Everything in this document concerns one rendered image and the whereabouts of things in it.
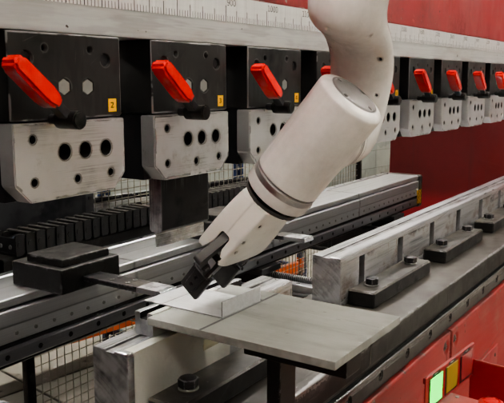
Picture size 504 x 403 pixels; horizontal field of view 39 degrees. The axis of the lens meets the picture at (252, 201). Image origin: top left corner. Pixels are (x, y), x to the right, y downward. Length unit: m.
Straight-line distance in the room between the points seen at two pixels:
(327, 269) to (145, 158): 0.58
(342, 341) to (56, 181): 0.36
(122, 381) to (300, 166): 0.34
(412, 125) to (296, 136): 0.78
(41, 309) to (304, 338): 0.45
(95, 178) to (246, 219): 0.19
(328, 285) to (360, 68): 0.58
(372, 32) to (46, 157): 0.37
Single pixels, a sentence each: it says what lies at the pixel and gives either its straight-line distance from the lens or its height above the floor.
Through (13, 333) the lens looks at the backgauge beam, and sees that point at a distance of 1.11.
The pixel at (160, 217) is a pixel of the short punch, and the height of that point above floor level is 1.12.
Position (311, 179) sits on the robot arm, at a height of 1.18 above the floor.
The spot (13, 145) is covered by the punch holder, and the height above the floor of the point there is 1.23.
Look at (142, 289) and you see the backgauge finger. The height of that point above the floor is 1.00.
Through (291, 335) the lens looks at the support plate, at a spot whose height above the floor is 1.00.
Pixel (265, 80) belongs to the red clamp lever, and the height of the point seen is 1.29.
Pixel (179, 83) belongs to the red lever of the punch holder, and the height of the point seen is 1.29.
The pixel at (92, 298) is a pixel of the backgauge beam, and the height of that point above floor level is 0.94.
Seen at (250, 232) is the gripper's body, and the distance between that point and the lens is 0.86.
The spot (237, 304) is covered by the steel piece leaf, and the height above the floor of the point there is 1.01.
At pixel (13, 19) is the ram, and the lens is 0.73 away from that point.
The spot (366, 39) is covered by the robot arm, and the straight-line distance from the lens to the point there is 0.82.
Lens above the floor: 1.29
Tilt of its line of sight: 10 degrees down
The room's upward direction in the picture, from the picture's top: straight up
